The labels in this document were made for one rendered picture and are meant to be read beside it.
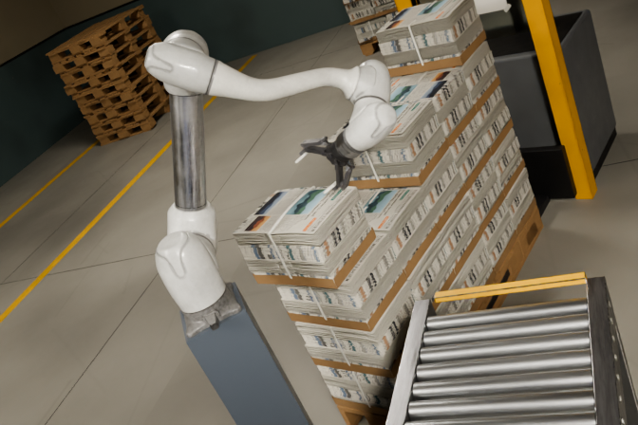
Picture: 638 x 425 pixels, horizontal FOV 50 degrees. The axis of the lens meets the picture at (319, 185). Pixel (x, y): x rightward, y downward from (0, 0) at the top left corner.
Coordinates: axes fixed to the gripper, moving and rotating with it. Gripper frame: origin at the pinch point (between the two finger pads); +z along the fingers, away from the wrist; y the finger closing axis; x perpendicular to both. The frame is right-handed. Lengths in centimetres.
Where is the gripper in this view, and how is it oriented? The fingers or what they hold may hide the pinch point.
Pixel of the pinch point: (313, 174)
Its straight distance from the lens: 222.0
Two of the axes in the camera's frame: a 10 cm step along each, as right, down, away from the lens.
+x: 5.3, -5.5, 6.5
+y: 6.8, 7.3, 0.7
